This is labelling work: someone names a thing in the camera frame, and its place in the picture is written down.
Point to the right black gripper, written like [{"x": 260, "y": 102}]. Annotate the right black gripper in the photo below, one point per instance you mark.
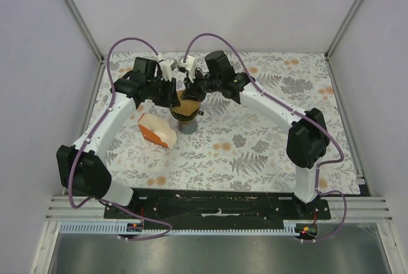
[{"x": 192, "y": 92}]

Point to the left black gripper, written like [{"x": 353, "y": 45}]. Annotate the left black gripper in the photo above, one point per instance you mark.
[{"x": 172, "y": 98}]

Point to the brown paper coffee filter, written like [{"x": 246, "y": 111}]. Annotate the brown paper coffee filter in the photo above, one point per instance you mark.
[{"x": 188, "y": 108}]

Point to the dark glass dripper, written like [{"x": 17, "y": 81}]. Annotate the dark glass dripper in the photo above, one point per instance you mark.
[{"x": 181, "y": 118}]

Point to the orange coffee filter box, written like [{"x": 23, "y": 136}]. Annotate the orange coffee filter box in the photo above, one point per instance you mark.
[{"x": 156, "y": 130}]

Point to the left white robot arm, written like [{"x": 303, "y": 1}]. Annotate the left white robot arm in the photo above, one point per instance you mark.
[{"x": 82, "y": 166}]

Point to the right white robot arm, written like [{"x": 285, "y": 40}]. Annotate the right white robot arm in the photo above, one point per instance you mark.
[{"x": 306, "y": 144}]

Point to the floral patterned table mat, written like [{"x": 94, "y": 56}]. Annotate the floral patterned table mat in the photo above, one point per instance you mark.
[{"x": 235, "y": 148}]

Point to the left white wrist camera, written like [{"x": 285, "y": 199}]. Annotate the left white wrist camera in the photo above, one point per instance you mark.
[{"x": 165, "y": 68}]

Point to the black mounting base plate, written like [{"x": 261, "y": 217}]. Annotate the black mounting base plate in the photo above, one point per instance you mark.
[{"x": 220, "y": 210}]

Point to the left aluminium frame post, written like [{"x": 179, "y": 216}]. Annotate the left aluminium frame post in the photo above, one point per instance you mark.
[{"x": 84, "y": 30}]

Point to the aluminium frame post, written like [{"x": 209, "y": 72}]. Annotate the aluminium frame post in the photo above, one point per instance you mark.
[
  {"x": 84, "y": 30},
  {"x": 351, "y": 13}
]

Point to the right aluminium frame post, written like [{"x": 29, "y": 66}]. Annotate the right aluminium frame post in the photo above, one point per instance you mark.
[{"x": 351, "y": 13}]

